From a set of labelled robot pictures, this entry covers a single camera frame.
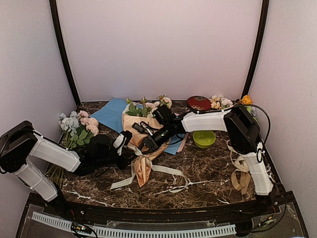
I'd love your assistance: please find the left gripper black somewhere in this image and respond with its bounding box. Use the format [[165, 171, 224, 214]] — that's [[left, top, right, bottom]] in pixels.
[[95, 148, 137, 171]]

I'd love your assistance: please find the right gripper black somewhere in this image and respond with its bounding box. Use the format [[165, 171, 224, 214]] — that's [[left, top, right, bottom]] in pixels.
[[136, 123, 173, 156]]

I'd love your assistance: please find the white printed ribbon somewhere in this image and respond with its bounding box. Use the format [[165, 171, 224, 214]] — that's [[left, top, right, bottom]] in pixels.
[[110, 145, 188, 193]]

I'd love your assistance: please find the beige pink wrapping paper sheet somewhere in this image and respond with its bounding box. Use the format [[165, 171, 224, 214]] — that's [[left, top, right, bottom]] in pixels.
[[122, 109, 171, 188]]

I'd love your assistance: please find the white rose fake flower stem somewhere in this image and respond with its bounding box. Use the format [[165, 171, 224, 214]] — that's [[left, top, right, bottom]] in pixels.
[[125, 98, 143, 117]]

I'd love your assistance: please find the pink rose fake flower stem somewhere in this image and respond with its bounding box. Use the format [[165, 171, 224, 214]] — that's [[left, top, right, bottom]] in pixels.
[[141, 94, 173, 119]]

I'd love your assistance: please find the pile of fake flowers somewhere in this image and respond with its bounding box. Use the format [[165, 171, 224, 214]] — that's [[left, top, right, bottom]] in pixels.
[[46, 110, 100, 188], [209, 94, 258, 179]]

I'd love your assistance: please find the brown twine ribbon bundle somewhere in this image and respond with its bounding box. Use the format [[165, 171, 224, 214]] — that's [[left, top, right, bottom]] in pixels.
[[226, 140, 251, 195]]

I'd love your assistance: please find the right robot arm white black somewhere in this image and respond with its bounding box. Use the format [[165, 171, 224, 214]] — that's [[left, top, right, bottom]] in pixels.
[[139, 104, 273, 215]]

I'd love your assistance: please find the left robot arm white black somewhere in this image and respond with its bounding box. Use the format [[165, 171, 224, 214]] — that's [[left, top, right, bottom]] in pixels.
[[0, 120, 132, 216]]

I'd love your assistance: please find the blue wrapping paper sheet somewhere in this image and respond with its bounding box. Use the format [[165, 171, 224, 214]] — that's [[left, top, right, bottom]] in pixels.
[[91, 98, 179, 155]]

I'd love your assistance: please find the lime green bowl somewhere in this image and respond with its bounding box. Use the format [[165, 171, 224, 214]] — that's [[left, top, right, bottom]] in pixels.
[[193, 130, 216, 149]]

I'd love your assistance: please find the red round embroidered cushion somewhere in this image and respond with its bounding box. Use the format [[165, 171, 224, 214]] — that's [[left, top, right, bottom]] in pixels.
[[187, 96, 211, 111]]

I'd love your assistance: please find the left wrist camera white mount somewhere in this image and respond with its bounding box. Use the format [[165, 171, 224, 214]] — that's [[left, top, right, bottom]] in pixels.
[[113, 130, 132, 156]]

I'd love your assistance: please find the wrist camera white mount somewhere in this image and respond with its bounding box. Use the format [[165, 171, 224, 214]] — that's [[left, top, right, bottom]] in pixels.
[[132, 104, 178, 136], [113, 130, 132, 156]]

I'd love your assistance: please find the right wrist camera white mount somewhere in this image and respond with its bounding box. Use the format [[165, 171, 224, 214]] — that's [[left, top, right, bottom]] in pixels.
[[132, 104, 178, 136]]

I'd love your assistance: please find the right black frame post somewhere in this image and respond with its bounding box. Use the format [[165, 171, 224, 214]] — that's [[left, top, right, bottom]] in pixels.
[[241, 0, 269, 98]]

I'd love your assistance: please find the black frame post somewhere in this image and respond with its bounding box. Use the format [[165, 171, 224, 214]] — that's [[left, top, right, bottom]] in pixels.
[[241, 0, 269, 98], [49, 0, 81, 106]]

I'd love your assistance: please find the white slotted cable duct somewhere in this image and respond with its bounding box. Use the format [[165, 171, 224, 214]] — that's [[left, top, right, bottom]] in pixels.
[[32, 212, 236, 238]]

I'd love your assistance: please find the left black frame post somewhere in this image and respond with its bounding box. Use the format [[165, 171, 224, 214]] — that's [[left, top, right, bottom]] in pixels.
[[49, 0, 81, 106]]

